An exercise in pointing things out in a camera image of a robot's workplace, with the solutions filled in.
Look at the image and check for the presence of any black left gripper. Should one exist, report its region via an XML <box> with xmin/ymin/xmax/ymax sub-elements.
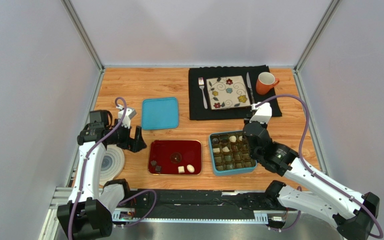
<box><xmin>107</xmin><ymin>119</ymin><xmax>147</xmax><ymax>153</ymax></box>

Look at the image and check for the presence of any white oval chocolate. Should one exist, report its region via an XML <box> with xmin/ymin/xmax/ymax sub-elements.
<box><xmin>228</xmin><ymin>135</ymin><xmax>237</xmax><ymax>143</ymax></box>

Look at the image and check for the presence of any white cube chocolate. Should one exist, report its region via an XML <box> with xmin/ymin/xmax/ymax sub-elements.
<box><xmin>221</xmin><ymin>146</ymin><xmax>230</xmax><ymax>153</ymax></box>

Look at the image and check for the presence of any white rectangular chocolate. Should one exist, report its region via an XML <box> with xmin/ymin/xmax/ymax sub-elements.
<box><xmin>212</xmin><ymin>147</ymin><xmax>221</xmax><ymax>154</ymax></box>

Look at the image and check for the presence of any white egg-shaped chocolate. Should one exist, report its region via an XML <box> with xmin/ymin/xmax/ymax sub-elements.
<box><xmin>186</xmin><ymin>164</ymin><xmax>195</xmax><ymax>173</ymax></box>

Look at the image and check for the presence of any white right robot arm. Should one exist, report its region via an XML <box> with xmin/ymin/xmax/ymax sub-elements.
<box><xmin>242</xmin><ymin>118</ymin><xmax>384</xmax><ymax>240</ymax></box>

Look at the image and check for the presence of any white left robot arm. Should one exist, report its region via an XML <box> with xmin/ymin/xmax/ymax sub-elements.
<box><xmin>56</xmin><ymin>107</ymin><xmax>147</xmax><ymax>240</ymax></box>

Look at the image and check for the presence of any blue chocolate tin box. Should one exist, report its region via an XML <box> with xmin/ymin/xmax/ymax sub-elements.
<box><xmin>208</xmin><ymin>130</ymin><xmax>257</xmax><ymax>177</ymax></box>

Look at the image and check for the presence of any dark crown chocolate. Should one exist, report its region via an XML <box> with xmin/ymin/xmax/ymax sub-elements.
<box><xmin>150</xmin><ymin>160</ymin><xmax>157</xmax><ymax>167</ymax></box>

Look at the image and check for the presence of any dark striped cube chocolate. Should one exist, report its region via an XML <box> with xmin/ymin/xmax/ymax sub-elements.
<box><xmin>155</xmin><ymin>165</ymin><xmax>162</xmax><ymax>173</ymax></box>

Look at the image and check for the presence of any red chocolate tray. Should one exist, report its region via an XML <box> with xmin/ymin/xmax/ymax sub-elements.
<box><xmin>147</xmin><ymin>140</ymin><xmax>203</xmax><ymax>176</ymax></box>

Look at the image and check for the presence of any white square chocolate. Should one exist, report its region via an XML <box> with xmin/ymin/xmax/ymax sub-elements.
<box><xmin>177</xmin><ymin>166</ymin><xmax>185</xmax><ymax>174</ymax></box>

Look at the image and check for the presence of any white round plate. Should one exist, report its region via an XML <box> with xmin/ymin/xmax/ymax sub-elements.
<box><xmin>99</xmin><ymin>145</ymin><xmax>126</xmax><ymax>186</ymax></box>

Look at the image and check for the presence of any blue tin lid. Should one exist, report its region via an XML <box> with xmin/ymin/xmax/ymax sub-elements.
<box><xmin>141</xmin><ymin>97</ymin><xmax>179</xmax><ymax>131</ymax></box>

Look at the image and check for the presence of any orange mug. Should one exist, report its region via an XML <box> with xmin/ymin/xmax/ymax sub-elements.
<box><xmin>256</xmin><ymin>72</ymin><xmax>280</xmax><ymax>95</ymax></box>

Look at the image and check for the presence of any silver table knife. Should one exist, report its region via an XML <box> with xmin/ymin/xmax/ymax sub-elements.
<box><xmin>246</xmin><ymin>72</ymin><xmax>255</xmax><ymax>104</ymax></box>

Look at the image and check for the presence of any floral square plate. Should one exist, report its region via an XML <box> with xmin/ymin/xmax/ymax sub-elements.
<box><xmin>206</xmin><ymin>75</ymin><xmax>251</xmax><ymax>111</ymax></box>

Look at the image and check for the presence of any black cloth placemat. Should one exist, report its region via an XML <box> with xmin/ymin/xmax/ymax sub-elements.
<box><xmin>187</xmin><ymin>65</ymin><xmax>283</xmax><ymax>121</ymax></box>

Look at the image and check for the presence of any silver fork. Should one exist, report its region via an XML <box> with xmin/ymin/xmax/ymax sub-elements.
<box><xmin>198</xmin><ymin>77</ymin><xmax>208</xmax><ymax>109</ymax></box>

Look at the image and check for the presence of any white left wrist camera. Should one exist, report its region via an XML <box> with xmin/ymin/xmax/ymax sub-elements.
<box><xmin>116</xmin><ymin>105</ymin><xmax>137</xmax><ymax>129</ymax></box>

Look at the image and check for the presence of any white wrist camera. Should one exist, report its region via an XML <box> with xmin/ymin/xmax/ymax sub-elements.
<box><xmin>249</xmin><ymin>102</ymin><xmax>272</xmax><ymax>124</ymax></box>
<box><xmin>116</xmin><ymin>105</ymin><xmax>137</xmax><ymax>129</ymax></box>

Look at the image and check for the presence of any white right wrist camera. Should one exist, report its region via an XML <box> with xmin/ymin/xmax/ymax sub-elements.
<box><xmin>249</xmin><ymin>102</ymin><xmax>272</xmax><ymax>124</ymax></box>

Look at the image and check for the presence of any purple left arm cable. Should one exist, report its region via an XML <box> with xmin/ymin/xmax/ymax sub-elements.
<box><xmin>67</xmin><ymin>96</ymin><xmax>158</xmax><ymax>240</ymax></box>

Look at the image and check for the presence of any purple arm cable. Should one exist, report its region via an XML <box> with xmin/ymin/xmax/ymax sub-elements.
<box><xmin>255</xmin><ymin>94</ymin><xmax>384</xmax><ymax>239</ymax></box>
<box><xmin>67</xmin><ymin>96</ymin><xmax>158</xmax><ymax>240</ymax></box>

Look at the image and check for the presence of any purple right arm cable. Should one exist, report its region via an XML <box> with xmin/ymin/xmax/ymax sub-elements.
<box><xmin>255</xmin><ymin>94</ymin><xmax>384</xmax><ymax>239</ymax></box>

